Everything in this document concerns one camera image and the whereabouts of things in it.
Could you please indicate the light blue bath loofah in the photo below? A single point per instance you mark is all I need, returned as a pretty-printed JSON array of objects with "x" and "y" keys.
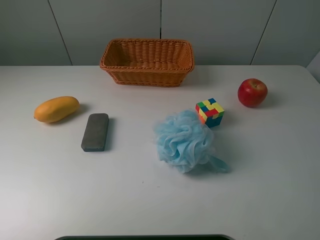
[{"x": 184, "y": 143}]

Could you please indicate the orange wicker basket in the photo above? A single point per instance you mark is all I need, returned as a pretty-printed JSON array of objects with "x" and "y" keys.
[{"x": 148, "y": 62}]

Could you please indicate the red apple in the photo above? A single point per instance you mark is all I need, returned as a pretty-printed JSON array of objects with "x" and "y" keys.
[{"x": 252, "y": 92}]

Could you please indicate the yellow mango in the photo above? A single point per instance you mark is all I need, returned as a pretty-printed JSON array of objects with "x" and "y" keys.
[{"x": 56, "y": 109}]

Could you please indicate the grey whiteboard eraser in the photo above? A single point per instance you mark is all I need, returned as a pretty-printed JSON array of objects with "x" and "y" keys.
[{"x": 95, "y": 134}]

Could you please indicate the multicolour puzzle cube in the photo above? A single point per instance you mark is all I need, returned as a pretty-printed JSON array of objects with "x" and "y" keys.
[{"x": 210, "y": 112}]

